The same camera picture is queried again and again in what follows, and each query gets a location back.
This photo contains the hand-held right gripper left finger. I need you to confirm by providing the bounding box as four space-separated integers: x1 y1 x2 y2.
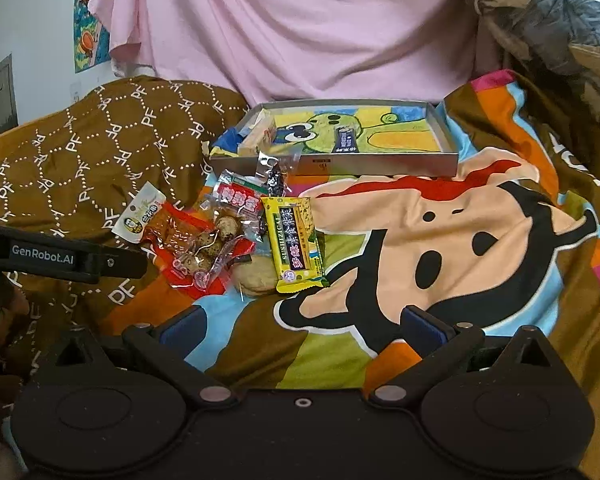
42 305 241 408

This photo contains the colourful cartoon printed blanket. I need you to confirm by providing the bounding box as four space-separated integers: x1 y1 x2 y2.
100 69 600 480

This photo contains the pink cloth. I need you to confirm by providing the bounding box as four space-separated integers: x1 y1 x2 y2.
87 0 506 109

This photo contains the small clear dark snack packet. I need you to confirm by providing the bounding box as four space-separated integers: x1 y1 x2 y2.
256 152 302 200

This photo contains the wall poster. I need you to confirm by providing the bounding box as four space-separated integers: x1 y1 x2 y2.
74 0 112 75

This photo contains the red quail egg packet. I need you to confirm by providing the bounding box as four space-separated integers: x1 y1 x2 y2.
167 207 257 302

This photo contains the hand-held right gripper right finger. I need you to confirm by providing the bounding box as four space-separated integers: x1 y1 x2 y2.
367 305 568 408

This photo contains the orange tofu packet white top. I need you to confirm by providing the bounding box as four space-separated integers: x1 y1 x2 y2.
114 182 216 263

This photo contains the brown patterned blanket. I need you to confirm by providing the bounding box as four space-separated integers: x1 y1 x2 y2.
0 76 252 313

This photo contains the round biscuit packet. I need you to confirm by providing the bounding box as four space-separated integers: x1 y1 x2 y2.
230 252 282 299

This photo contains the plastic bag of clothes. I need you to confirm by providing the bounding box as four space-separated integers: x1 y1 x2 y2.
437 0 600 111

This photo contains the cream wafer snack packet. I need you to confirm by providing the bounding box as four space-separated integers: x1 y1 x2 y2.
237 120 279 159

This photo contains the red white label snack packet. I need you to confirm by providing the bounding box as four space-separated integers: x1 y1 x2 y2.
214 170 270 222

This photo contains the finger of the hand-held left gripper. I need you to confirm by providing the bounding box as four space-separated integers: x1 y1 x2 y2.
99 245 148 281

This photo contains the yellow snack packet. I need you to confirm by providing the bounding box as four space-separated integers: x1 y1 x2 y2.
260 196 331 295

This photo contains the dark blue snack bar packet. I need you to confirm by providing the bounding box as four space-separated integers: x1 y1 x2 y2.
332 127 359 155

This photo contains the grey box with cartoon lining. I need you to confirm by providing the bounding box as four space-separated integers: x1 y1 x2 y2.
209 101 458 178

